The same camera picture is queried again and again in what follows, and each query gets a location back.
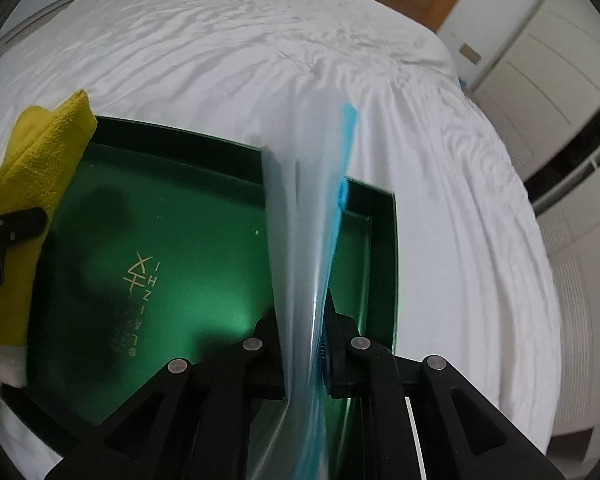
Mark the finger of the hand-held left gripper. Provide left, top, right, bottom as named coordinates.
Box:
left=0, top=208, right=49, bottom=256

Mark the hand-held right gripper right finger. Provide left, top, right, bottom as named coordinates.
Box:
left=321, top=289, right=564, bottom=480

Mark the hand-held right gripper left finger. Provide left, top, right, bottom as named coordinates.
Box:
left=45, top=317, right=287, bottom=480

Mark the yellow cloth white backing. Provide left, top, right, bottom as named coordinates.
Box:
left=0, top=89, right=98, bottom=389

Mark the clear zip bag blue edge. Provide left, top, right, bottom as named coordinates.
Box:
left=247, top=102, right=363, bottom=480

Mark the green shallow box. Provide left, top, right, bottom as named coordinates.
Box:
left=0, top=116, right=398, bottom=443

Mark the white bed sheet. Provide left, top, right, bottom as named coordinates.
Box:
left=0, top=0, right=566, bottom=471

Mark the white wardrobe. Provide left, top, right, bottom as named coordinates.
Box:
left=440, top=0, right=600, bottom=433

